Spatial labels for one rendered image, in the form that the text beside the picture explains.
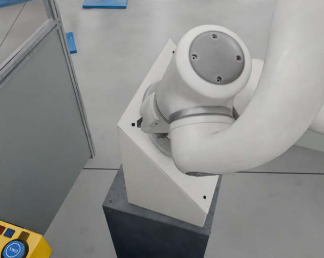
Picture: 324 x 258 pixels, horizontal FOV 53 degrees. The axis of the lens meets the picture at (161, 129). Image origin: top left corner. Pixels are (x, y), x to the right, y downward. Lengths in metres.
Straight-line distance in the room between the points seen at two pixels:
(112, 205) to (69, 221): 1.08
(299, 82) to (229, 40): 0.10
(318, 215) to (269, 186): 0.31
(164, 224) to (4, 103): 0.76
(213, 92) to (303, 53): 0.10
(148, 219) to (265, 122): 0.65
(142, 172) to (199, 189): 0.15
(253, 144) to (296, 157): 2.02
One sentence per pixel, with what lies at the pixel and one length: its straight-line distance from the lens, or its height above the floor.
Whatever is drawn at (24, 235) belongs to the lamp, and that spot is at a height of 1.08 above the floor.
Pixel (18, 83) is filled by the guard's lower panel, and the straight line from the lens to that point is 1.38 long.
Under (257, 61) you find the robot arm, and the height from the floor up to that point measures 1.37.
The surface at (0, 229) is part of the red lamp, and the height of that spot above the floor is 1.08.
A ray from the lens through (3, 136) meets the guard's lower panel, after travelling 1.38.
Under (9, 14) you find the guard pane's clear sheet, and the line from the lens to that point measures 1.32.
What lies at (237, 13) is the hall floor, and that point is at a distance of 3.59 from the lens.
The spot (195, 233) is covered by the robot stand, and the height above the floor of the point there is 0.92.
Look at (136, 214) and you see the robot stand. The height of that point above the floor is 0.93.
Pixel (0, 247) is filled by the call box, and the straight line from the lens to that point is 0.79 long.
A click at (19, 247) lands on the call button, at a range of 0.76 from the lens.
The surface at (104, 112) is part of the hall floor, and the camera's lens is 2.45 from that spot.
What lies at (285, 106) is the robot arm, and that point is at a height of 1.55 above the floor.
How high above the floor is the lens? 1.74
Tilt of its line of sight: 49 degrees down
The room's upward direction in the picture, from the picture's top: straight up
